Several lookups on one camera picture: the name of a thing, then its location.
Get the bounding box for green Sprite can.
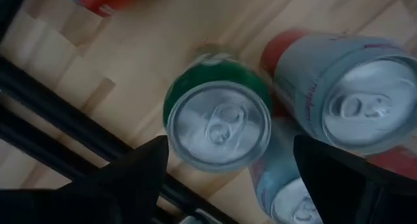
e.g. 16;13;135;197
162;45;274;173

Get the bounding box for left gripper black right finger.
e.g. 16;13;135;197
292;134;417;224

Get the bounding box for white red Spindrift can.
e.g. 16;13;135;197
248;100;324;224
259;28;417;157

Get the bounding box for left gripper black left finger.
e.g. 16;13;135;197
0;135;171;224

